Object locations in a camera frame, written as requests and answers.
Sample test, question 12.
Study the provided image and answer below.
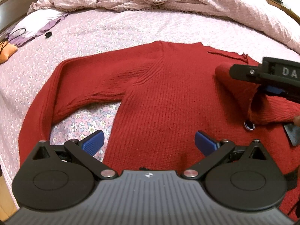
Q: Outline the red knit cardigan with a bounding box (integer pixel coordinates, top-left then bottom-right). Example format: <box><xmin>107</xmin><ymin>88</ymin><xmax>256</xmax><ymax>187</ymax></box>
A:
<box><xmin>12</xmin><ymin>41</ymin><xmax>299</xmax><ymax>224</ymax></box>

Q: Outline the person right hand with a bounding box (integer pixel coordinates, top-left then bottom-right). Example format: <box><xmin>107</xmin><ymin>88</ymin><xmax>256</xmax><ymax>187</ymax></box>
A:
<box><xmin>293</xmin><ymin>116</ymin><xmax>300</xmax><ymax>127</ymax></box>

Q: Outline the pink crumpled duvet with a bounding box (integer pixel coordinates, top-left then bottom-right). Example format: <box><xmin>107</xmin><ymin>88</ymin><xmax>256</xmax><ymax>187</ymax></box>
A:
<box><xmin>28</xmin><ymin>0</ymin><xmax>299</xmax><ymax>53</ymax></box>

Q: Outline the pink floral bed sheet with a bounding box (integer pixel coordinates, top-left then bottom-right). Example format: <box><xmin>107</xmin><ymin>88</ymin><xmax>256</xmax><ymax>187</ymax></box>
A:
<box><xmin>0</xmin><ymin>7</ymin><xmax>300</xmax><ymax>209</ymax></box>

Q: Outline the small black clip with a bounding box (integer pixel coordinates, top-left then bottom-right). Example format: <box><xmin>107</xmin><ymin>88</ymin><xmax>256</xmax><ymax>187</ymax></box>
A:
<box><xmin>45</xmin><ymin>31</ymin><xmax>52</xmax><ymax>38</ymax></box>

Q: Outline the orange white plush toy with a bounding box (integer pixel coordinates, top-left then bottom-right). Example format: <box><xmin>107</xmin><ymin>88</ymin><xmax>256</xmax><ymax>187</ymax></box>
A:
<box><xmin>0</xmin><ymin>41</ymin><xmax>18</xmax><ymax>64</ymax></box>

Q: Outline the purple pillow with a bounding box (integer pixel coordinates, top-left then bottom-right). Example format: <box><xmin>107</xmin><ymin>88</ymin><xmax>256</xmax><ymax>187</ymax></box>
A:
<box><xmin>5</xmin><ymin>9</ymin><xmax>69</xmax><ymax>47</ymax></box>

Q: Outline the black cord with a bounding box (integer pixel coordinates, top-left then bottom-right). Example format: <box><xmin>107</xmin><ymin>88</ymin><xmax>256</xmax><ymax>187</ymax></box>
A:
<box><xmin>0</xmin><ymin>27</ymin><xmax>27</xmax><ymax>52</ymax></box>

